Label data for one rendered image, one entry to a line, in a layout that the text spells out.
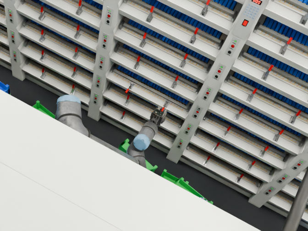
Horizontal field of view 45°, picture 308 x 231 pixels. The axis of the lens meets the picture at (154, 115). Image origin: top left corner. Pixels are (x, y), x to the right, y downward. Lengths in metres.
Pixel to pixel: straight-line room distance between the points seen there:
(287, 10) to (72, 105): 1.09
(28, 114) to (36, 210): 0.21
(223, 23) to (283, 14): 0.30
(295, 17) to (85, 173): 1.34
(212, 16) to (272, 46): 0.33
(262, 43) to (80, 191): 1.40
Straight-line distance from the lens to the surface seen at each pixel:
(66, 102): 1.83
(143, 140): 2.10
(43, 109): 2.95
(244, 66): 2.05
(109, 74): 2.52
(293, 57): 1.95
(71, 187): 0.74
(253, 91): 2.18
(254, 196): 2.86
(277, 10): 1.83
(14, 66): 3.09
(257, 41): 1.93
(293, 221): 0.78
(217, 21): 1.93
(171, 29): 2.07
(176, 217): 0.75
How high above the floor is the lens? 2.39
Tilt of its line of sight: 51 degrees down
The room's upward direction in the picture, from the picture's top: 21 degrees clockwise
